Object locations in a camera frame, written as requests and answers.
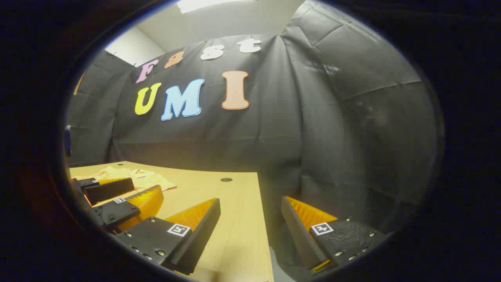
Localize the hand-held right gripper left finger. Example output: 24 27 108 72
116 198 221 275

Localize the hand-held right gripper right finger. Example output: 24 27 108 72
281 196 388 274

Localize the orange T-shirt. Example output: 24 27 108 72
74 166 177 192

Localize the white ceiling light panel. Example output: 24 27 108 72
177 0 259 14

